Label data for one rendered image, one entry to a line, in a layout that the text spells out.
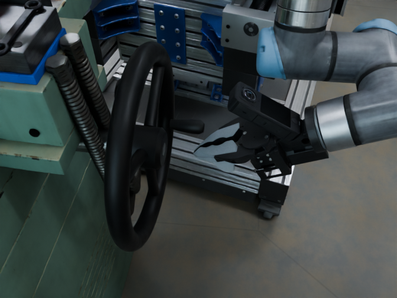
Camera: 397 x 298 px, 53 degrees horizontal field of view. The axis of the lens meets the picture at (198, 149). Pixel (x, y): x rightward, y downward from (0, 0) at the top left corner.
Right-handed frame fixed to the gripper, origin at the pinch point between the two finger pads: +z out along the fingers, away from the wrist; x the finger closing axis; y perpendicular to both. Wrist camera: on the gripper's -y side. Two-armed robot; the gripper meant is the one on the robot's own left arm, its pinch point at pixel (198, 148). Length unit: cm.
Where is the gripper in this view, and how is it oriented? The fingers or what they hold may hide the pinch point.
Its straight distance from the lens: 66.9
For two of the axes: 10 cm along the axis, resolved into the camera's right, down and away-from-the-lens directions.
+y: 5.0, 6.1, 6.2
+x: 1.5, -7.6, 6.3
